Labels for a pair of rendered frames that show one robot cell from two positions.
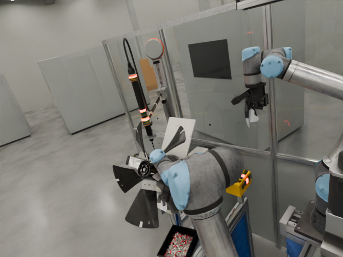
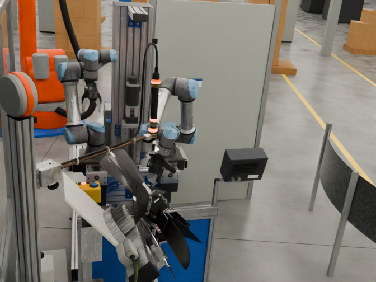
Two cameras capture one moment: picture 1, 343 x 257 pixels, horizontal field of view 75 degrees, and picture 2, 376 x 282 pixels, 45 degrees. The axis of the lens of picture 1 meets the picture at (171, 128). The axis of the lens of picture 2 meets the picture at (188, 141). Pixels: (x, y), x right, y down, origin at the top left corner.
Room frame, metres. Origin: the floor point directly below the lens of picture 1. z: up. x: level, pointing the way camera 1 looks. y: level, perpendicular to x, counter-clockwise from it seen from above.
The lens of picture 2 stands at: (3.00, 1.15, 2.39)
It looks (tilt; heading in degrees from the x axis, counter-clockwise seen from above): 23 degrees down; 204
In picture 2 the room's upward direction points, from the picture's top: 5 degrees clockwise
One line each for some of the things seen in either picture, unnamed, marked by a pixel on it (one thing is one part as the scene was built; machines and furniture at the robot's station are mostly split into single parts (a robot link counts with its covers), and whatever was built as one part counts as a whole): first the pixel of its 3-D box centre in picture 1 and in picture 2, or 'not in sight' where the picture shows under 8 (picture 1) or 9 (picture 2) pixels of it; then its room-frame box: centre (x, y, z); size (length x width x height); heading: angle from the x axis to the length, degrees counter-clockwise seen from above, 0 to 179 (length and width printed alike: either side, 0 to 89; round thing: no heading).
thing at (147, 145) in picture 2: (148, 128); (150, 142); (1.20, 0.13, 1.50); 0.09 x 0.07 x 0.10; 168
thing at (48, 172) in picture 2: (162, 92); (44, 173); (1.81, 0.00, 1.54); 0.10 x 0.07 x 0.08; 168
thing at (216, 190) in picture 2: not in sight; (215, 192); (0.57, 0.27, 0.96); 0.03 x 0.03 x 0.20; 43
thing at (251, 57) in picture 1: (251, 60); (90, 60); (0.98, -0.41, 1.78); 0.09 x 0.08 x 0.11; 56
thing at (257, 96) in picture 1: (255, 95); (90, 87); (0.97, -0.42, 1.62); 0.09 x 0.08 x 0.12; 43
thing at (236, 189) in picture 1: (238, 182); (86, 193); (1.13, -0.33, 1.02); 0.16 x 0.10 x 0.11; 133
